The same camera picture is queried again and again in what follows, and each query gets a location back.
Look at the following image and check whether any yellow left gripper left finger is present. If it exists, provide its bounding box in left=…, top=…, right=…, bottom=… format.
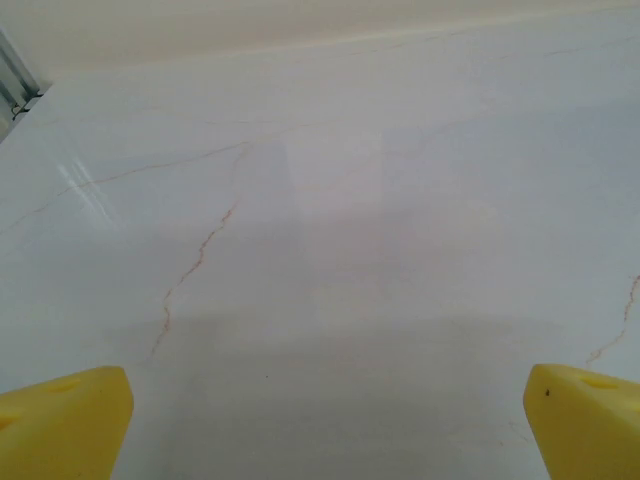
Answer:
left=0, top=365, right=135, bottom=480

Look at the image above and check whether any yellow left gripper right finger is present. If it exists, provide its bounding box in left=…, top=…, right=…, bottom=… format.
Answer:
left=522, top=363, right=640, bottom=480

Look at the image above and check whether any aluminium frame post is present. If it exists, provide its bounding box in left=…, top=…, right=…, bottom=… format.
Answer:
left=0, top=27, right=54, bottom=121

